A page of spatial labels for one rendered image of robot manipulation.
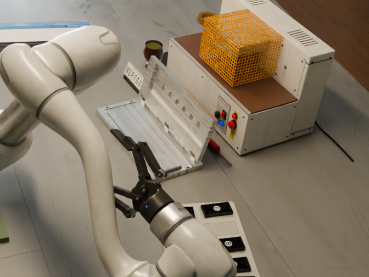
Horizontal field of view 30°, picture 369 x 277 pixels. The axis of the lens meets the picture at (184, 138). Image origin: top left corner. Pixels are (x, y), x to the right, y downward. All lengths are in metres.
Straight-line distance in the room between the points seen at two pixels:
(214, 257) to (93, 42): 0.61
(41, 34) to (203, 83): 0.74
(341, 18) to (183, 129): 1.41
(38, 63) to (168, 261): 0.54
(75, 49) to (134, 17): 1.68
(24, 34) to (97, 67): 1.28
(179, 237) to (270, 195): 0.99
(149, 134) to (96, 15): 0.94
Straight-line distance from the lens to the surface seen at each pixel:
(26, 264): 2.12
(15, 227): 2.22
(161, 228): 1.48
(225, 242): 2.19
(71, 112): 1.56
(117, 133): 1.59
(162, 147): 2.50
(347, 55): 3.32
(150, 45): 2.91
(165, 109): 2.56
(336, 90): 3.03
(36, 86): 1.58
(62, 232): 2.20
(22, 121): 1.98
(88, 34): 1.71
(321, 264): 2.24
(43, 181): 2.37
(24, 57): 1.62
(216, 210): 2.28
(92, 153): 1.53
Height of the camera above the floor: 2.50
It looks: 38 degrees down
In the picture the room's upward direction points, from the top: 8 degrees clockwise
